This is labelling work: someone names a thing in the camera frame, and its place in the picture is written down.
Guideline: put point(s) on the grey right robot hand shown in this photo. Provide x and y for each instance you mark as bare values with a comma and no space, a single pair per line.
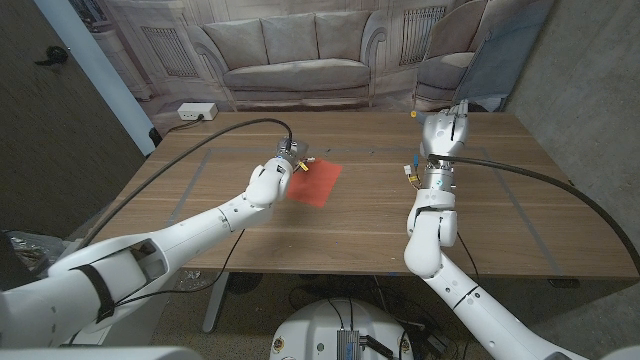
445,132

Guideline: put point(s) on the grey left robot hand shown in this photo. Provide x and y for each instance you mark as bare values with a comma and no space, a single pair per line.
292,150

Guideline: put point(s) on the red origami paper sheet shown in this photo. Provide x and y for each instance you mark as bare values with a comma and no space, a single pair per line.
317,185

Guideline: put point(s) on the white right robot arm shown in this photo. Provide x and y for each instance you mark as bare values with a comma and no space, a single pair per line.
435,240

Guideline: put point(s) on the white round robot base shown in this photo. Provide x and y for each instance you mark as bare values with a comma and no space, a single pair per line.
310,330

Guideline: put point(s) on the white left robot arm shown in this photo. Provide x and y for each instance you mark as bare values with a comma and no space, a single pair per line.
150,260

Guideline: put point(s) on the silver box on robot base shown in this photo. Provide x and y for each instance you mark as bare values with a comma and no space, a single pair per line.
347,345

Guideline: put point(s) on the grey blue leaning board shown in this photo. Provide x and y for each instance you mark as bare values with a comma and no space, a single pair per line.
505,55

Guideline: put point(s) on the white power strip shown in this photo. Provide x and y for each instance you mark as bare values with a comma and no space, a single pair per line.
197,111

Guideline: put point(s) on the printed sofa room backdrop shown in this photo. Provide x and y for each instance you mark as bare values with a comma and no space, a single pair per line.
300,30

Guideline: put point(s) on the white table leg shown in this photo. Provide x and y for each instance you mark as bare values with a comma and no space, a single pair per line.
215,305

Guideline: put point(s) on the black power adapter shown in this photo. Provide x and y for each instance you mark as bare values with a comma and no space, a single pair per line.
436,342

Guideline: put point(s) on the white floor board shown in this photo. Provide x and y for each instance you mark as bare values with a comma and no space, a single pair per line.
140,320

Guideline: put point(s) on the person's dark trouser leg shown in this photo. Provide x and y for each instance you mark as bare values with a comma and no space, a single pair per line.
10,265

